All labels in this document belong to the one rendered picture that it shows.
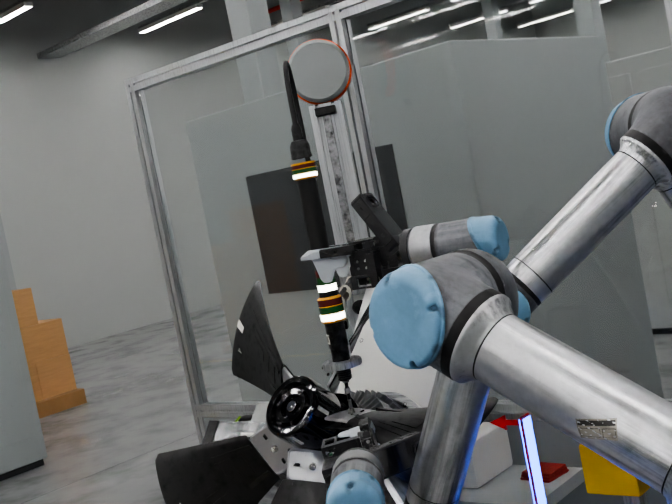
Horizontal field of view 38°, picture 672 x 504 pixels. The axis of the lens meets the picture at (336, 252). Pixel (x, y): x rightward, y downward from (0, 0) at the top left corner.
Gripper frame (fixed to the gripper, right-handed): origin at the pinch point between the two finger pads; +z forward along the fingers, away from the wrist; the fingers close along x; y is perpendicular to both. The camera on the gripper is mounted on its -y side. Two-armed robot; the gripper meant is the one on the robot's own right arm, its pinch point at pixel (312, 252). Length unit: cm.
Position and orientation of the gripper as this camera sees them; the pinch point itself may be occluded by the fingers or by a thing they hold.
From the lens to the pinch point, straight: 170.4
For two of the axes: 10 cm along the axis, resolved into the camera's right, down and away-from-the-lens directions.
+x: 4.9, -1.5, 8.6
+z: -8.5, 1.3, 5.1
